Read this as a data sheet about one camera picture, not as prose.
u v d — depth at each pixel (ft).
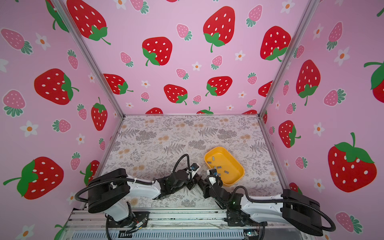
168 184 2.18
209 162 3.03
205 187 2.35
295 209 1.54
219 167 3.05
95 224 2.41
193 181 2.42
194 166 2.36
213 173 2.35
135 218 2.41
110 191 1.47
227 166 3.03
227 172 2.95
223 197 1.98
